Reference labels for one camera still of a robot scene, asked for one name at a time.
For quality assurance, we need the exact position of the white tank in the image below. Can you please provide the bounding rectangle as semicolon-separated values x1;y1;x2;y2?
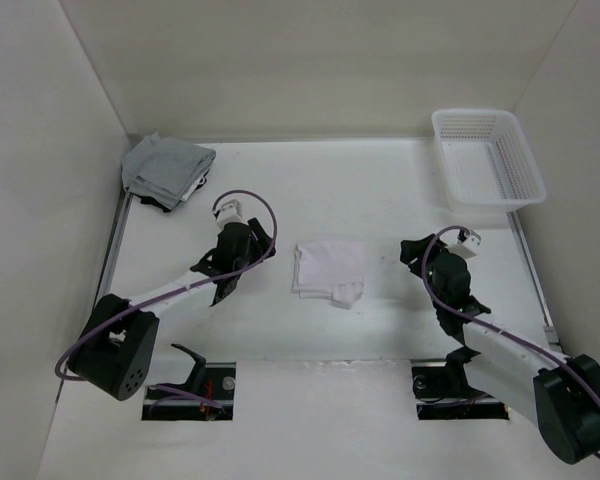
180;176;206;202
292;240;365;309

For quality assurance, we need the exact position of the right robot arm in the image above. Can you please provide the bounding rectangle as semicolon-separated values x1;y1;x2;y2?
400;227;600;465

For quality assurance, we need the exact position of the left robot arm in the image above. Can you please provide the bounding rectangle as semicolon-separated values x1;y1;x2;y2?
57;218;278;401

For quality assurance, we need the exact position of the folded white tank top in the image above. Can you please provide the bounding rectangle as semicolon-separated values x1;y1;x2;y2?
180;176;206;202

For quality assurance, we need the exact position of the folded black tank top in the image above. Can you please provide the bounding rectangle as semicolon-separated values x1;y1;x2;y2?
140;172;208;213

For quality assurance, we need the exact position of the folded grey tank top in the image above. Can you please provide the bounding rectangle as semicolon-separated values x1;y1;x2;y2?
121;133;216;210

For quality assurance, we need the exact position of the white plastic basket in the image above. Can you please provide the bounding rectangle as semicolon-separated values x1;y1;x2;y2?
431;108;547;214

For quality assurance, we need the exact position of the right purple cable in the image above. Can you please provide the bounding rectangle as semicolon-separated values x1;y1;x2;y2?
422;225;600;474

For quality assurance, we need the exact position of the purple cable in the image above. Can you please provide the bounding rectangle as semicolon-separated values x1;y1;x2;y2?
53;189;280;416
422;225;600;474

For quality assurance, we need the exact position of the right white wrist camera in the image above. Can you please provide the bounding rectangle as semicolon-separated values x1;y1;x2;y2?
448;230;482;260

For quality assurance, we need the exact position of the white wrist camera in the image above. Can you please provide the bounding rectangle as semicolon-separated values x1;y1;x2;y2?
448;230;482;260
213;199;244;231

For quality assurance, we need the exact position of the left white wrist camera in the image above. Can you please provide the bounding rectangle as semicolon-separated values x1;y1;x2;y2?
213;199;244;231

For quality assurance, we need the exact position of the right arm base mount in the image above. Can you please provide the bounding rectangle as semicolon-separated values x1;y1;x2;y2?
411;347;509;421

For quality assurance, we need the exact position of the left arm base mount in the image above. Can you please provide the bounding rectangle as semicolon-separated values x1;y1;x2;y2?
141;344;237;422

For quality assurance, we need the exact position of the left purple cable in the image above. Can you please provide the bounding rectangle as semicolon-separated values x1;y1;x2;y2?
53;189;280;416

